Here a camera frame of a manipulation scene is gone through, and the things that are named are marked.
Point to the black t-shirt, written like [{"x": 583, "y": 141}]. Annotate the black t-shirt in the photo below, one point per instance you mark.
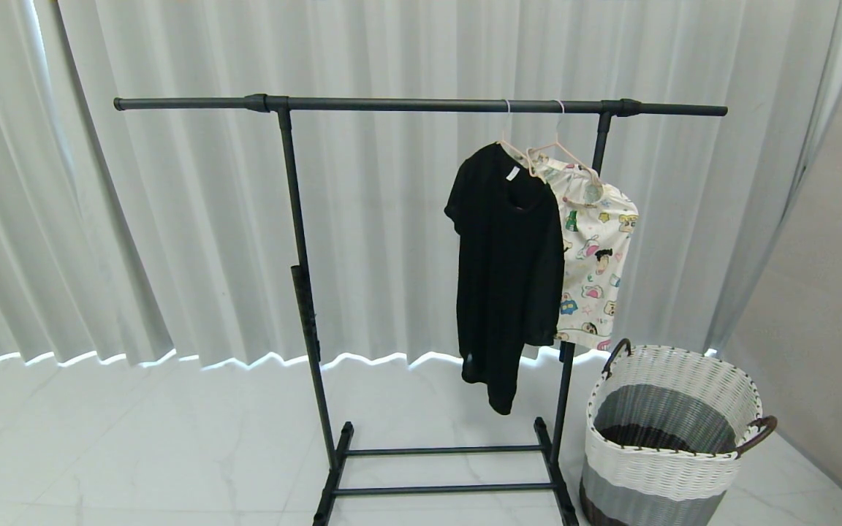
[{"x": 509, "y": 277}]

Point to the pink clothes hanger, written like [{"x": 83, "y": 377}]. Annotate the pink clothes hanger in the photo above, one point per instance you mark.
[
  {"x": 579, "y": 158},
  {"x": 516, "y": 156}
]

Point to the cream printed garment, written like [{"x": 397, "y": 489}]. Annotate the cream printed garment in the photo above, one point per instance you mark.
[{"x": 596, "y": 263}]

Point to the black clothes rack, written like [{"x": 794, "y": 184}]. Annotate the black clothes rack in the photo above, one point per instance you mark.
[{"x": 392, "y": 104}]

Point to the white laundry basket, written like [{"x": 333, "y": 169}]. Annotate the white laundry basket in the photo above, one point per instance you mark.
[{"x": 669, "y": 467}]

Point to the white curtain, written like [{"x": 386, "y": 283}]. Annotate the white curtain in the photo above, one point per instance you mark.
[{"x": 245, "y": 219}]

